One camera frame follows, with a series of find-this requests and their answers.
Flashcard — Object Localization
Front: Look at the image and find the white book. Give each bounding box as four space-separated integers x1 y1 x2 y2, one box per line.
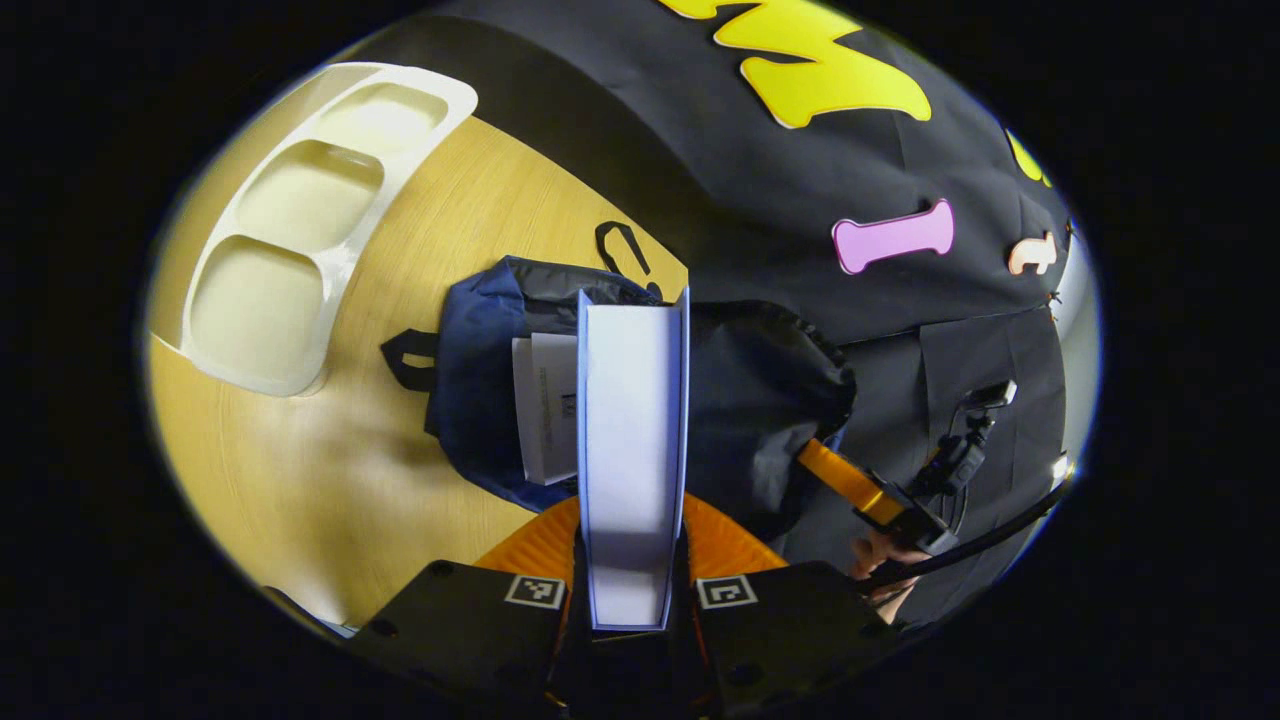
512 333 581 486

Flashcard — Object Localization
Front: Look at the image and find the blue cover book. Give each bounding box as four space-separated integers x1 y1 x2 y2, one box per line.
575 287 693 633

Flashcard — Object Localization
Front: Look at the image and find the blue schoolbag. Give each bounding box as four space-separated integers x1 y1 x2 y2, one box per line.
380 222 858 546

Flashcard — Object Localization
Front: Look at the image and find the black cable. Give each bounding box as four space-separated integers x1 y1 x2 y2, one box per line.
865 475 1079 593

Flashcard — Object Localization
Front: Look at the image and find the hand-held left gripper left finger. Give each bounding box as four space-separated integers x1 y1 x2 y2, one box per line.
350 497 591 720

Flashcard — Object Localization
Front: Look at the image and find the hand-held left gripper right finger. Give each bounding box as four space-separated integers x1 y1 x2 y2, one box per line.
680 492 901 716

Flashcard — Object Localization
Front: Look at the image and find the white bookshelf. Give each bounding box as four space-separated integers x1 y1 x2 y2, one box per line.
178 62 479 398

